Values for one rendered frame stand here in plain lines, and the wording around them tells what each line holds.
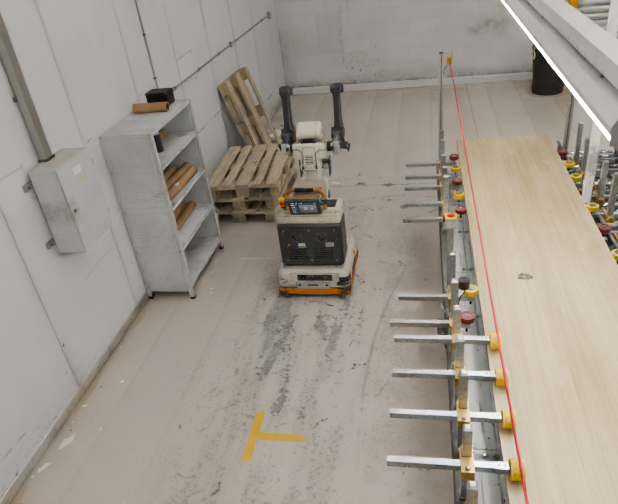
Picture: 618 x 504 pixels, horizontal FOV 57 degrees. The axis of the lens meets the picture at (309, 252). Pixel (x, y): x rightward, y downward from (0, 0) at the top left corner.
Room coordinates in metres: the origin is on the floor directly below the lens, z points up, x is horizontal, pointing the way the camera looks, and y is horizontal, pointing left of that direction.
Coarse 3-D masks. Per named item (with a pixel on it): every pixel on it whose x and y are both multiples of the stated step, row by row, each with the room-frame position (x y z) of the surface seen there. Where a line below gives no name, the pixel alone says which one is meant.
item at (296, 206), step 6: (324, 198) 4.03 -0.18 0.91; (288, 204) 4.02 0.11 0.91; (294, 204) 4.01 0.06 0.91; (300, 204) 4.00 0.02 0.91; (306, 204) 3.99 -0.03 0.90; (312, 204) 3.98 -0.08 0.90; (318, 204) 3.97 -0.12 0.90; (324, 204) 4.01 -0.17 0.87; (294, 210) 4.05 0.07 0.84; (300, 210) 4.03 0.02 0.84; (306, 210) 4.02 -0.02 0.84; (312, 210) 4.01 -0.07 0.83; (318, 210) 4.00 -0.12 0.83
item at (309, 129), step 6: (300, 126) 4.50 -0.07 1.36; (306, 126) 4.49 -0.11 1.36; (312, 126) 4.48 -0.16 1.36; (318, 126) 4.47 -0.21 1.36; (300, 132) 4.47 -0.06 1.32; (306, 132) 4.46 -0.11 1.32; (312, 132) 4.44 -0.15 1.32; (318, 132) 4.43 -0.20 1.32; (300, 138) 4.46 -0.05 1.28; (306, 138) 4.45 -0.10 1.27; (318, 138) 4.43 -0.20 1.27
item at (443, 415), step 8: (392, 408) 1.75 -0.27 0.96; (392, 416) 1.73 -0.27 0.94; (400, 416) 1.72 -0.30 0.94; (408, 416) 1.71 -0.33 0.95; (416, 416) 1.70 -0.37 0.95; (424, 416) 1.70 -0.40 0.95; (432, 416) 1.69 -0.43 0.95; (440, 416) 1.68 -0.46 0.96; (448, 416) 1.67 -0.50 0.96; (456, 416) 1.66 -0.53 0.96; (472, 416) 1.65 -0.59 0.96; (480, 416) 1.65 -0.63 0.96; (488, 416) 1.64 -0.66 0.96; (496, 416) 1.64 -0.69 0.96
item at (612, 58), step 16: (528, 0) 2.59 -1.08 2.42; (544, 0) 2.29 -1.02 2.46; (560, 0) 2.24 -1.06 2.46; (544, 16) 2.22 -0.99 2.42; (560, 16) 1.96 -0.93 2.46; (576, 16) 1.92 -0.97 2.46; (560, 32) 1.94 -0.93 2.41; (576, 32) 1.73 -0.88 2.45; (592, 32) 1.68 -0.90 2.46; (608, 32) 3.49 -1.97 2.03; (576, 48) 1.71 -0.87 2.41; (592, 48) 1.55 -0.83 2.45; (608, 48) 1.48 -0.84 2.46; (592, 64) 1.52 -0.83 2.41; (608, 64) 1.39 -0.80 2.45; (592, 128) 3.52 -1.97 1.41; (592, 144) 3.49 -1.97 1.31; (592, 160) 3.49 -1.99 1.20; (592, 176) 3.48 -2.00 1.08
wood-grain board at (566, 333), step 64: (512, 192) 3.74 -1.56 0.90; (576, 192) 3.61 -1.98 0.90; (512, 256) 2.90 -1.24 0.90; (576, 256) 2.81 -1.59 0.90; (512, 320) 2.30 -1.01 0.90; (576, 320) 2.24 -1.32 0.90; (512, 384) 1.86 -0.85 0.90; (576, 384) 1.81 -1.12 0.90; (512, 448) 1.52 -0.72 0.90; (576, 448) 1.48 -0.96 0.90
